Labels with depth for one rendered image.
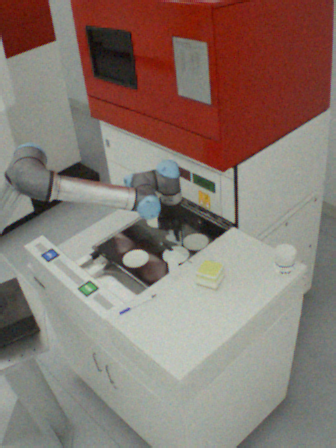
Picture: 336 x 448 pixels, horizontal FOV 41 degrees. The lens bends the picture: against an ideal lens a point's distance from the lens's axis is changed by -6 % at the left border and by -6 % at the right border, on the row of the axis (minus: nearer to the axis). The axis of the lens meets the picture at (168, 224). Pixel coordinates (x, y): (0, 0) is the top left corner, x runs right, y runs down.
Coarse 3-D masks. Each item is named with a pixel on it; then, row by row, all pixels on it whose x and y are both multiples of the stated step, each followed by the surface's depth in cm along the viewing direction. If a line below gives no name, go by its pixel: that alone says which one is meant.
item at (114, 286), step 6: (90, 264) 181; (102, 276) 176; (108, 276) 175; (102, 282) 173; (108, 282) 173; (114, 282) 172; (108, 288) 170; (114, 288) 170; (120, 288) 170; (126, 288) 169; (114, 294) 167; (120, 294) 167; (126, 294) 167; (132, 294) 167; (126, 300) 165
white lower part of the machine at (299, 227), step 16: (320, 192) 223; (304, 208) 216; (320, 208) 230; (272, 224) 200; (288, 224) 210; (304, 224) 223; (272, 240) 205; (288, 240) 217; (304, 240) 231; (304, 256) 239; (304, 288) 260
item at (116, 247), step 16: (144, 224) 195; (112, 240) 189; (128, 240) 188; (144, 240) 187; (160, 240) 186; (112, 256) 181; (160, 256) 178; (192, 256) 177; (144, 272) 172; (160, 272) 172
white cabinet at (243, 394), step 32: (64, 320) 190; (288, 320) 165; (64, 352) 227; (96, 352) 177; (256, 352) 157; (288, 352) 182; (96, 384) 209; (128, 384) 166; (224, 384) 149; (256, 384) 172; (128, 416) 196; (160, 416) 158; (192, 416) 143; (224, 416) 163; (256, 416) 191
